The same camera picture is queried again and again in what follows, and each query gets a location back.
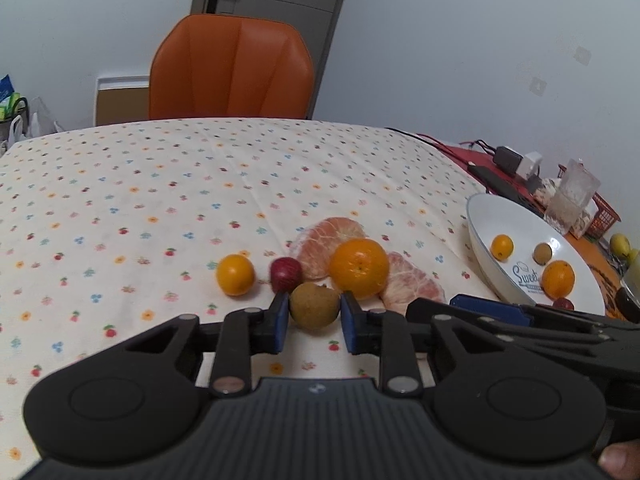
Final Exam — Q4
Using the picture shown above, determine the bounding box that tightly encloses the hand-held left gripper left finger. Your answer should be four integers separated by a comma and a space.
122, 291, 291, 398

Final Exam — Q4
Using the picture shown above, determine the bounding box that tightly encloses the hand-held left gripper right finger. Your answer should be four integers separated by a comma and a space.
341, 291, 503, 398

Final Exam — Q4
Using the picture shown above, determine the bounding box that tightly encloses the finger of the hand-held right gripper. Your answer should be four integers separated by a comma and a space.
449, 294, 536, 329
406, 298, 566, 349

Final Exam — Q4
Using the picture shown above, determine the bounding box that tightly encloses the peeled citrus half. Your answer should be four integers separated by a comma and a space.
377, 251, 447, 311
289, 216, 368, 282

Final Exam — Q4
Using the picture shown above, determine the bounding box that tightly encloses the brown kiwi fruit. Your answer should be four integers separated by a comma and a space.
290, 282, 342, 331

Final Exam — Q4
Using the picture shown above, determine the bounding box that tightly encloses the large orange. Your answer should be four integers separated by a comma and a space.
541, 260, 576, 300
328, 239, 391, 298

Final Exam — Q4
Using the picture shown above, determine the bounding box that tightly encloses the small orange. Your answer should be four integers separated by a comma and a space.
216, 254, 256, 297
490, 234, 515, 261

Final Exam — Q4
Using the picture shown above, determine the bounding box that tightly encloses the white plate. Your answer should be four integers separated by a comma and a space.
466, 193, 607, 318

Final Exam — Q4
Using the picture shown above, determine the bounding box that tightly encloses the person's right hand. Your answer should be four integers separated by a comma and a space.
598, 441, 640, 480

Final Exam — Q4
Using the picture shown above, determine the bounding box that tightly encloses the black device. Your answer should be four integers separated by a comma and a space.
616, 285, 640, 323

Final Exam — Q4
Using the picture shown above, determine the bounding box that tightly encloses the orange cartoon mat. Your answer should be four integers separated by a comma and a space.
575, 232, 640, 321

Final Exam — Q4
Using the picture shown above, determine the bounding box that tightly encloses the black phone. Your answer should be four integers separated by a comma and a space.
467, 164, 546, 218

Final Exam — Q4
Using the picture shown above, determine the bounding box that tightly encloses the tall clear glass cup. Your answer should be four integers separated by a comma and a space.
544, 158, 602, 236

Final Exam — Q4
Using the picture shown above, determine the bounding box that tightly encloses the black power adapter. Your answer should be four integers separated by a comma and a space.
492, 146, 525, 176

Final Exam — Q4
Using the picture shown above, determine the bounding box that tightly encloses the red table mat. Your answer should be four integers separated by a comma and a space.
425, 135, 551, 211

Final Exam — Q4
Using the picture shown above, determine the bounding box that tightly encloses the floral print tablecloth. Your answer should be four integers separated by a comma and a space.
0, 117, 506, 480

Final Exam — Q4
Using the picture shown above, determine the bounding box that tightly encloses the orange leather chair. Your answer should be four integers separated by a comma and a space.
148, 14, 317, 122

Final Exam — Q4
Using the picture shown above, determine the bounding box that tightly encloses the white-framed brown board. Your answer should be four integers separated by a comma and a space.
93, 76, 151, 127

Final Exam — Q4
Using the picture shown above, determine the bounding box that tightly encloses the black metal rack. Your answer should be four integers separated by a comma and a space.
0, 96, 29, 123

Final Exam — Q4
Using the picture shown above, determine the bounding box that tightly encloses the black cable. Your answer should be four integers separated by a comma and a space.
385, 127, 496, 158

